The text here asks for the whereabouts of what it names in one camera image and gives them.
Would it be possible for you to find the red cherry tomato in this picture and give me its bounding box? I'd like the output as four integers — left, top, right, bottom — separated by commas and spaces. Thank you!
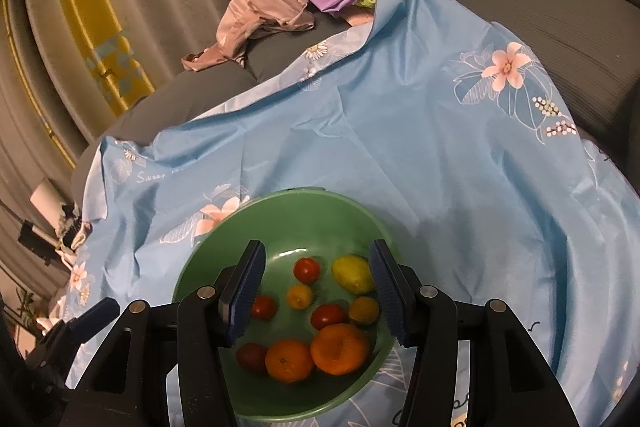
235, 343, 268, 375
250, 295, 278, 322
310, 303, 347, 331

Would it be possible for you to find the smooth orange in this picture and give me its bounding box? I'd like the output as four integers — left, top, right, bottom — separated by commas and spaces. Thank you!
265, 339, 314, 384

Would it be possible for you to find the tan longan fruit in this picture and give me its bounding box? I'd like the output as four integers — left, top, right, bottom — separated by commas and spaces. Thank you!
286, 284, 314, 311
348, 296, 380, 326

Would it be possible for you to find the large red tomato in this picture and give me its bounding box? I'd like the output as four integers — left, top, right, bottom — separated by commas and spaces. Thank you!
293, 257, 321, 285

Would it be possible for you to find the rough dark orange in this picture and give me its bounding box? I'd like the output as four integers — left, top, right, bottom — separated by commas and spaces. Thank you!
310, 324, 371, 376

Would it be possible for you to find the yellow-green oval fruit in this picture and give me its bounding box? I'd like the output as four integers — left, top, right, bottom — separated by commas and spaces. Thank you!
331, 255, 375, 296

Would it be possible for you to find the potted green plant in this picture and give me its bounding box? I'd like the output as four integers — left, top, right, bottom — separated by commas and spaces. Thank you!
15, 288, 43, 341

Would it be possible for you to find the white cylindrical lamp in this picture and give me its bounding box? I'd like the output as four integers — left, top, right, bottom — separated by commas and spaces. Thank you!
29, 178, 67, 228

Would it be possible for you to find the green bowl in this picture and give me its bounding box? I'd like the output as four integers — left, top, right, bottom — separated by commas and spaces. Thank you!
174, 188, 395, 421

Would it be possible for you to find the light blue floral cloth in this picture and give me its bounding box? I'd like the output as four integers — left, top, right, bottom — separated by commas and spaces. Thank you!
64, 0, 639, 426

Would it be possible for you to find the yellow patterned curtain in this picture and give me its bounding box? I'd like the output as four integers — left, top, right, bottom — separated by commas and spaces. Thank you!
60, 0, 154, 116

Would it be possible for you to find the pink crumpled garment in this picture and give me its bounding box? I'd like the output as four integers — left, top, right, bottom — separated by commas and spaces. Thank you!
181, 0, 314, 72

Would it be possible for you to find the black camera tripod device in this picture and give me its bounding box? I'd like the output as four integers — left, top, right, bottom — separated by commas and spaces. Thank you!
17, 220, 76, 270

